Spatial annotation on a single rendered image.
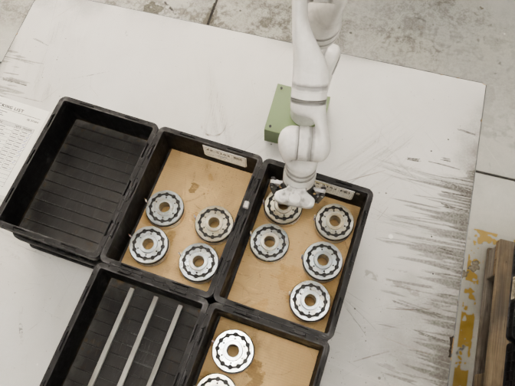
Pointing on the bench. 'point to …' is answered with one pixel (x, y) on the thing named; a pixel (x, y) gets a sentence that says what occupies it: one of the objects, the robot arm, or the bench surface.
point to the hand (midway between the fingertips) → (296, 199)
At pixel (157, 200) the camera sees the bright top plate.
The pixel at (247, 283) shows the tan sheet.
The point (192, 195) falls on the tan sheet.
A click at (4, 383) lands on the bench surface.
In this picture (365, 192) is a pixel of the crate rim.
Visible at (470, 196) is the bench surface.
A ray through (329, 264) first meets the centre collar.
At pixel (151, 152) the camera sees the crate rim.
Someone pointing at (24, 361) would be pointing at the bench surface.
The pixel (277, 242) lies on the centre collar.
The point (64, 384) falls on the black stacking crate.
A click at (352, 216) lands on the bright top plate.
